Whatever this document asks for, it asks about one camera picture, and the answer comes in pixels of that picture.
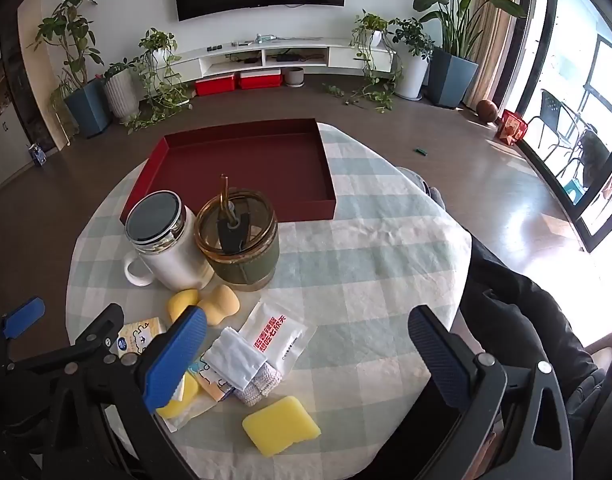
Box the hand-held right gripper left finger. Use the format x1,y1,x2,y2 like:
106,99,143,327
38,305,208,480

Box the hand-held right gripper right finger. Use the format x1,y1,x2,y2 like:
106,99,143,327
408,305,574,480

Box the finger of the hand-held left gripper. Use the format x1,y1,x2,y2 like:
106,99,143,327
36,304,125,373
0,297,45,376

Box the thick yellow sponge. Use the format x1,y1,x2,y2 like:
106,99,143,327
156,372,201,420

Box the yellow tissue pack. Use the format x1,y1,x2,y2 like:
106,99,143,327
116,317,167,361

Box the yellow makeup sponge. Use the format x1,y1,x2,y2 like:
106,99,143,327
198,285,243,327
167,289,201,324

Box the white wipe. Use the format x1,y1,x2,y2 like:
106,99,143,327
203,327,267,392

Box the grey knit cloth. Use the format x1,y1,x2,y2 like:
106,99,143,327
234,360,283,407

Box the white sachet with red print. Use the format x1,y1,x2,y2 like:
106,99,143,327
238,301,317,376

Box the thin yellow sponge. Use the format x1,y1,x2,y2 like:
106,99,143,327
242,396,321,458

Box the dark red tray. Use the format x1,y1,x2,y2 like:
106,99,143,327
120,118,338,224

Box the person's leg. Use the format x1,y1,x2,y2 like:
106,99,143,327
425,186,612,480

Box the green white checked tablecloth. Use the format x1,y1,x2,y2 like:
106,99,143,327
66,122,474,480

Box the green glass tumbler with straw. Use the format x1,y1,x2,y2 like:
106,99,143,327
194,175,280,292

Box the white side cabinet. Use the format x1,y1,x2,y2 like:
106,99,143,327
0,37,39,201

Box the white round device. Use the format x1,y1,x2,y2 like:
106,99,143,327
397,166,431,196

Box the tall plant in blue pot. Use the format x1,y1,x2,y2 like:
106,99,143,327
28,0,111,139

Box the plant in white ribbed pot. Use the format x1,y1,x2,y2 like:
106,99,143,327
102,57,140,122

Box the red gift bag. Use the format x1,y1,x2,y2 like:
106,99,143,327
496,109,528,146

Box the black chair with dark cushion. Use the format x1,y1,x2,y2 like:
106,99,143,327
568,127,612,191

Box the large-leaf plant in blue pot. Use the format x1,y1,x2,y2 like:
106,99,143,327
398,0,528,109

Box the trailing pothos plant on stand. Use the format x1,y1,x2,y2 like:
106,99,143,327
124,27,193,134

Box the black mesh chair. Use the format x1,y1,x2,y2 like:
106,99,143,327
526,89,587,171

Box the bushy plant in white pot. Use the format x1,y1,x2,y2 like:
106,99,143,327
388,17,435,101

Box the white television cabinet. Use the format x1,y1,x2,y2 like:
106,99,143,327
153,37,399,83

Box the beige curtain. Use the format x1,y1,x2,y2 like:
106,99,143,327
463,0,524,111

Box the trailing pothos in white pot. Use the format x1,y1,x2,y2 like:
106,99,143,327
348,10,404,111

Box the black sliding door frame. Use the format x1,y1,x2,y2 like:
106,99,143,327
516,0,612,253

